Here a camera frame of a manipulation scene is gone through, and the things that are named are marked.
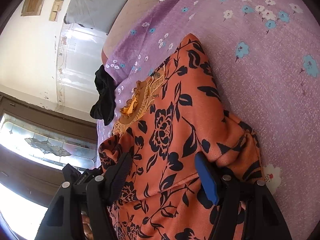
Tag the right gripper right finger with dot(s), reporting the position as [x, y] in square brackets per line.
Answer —
[232, 197]

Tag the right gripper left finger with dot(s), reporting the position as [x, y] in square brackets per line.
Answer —
[65, 221]

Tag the orange black floral blouse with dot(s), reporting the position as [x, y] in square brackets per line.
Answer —
[177, 114]

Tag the person's left hand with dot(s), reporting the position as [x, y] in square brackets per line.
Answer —
[87, 227]

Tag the wooden stained glass door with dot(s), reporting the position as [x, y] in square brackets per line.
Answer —
[36, 144]

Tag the black crumpled garment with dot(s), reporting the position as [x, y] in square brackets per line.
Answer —
[104, 108]

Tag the grey pillow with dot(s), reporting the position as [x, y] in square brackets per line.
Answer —
[94, 14]

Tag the purple floral bed sheet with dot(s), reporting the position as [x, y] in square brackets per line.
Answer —
[264, 55]

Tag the pink quilted mattress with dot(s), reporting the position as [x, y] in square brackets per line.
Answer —
[142, 15]

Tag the beige wall switch plate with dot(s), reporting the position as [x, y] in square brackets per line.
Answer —
[56, 8]

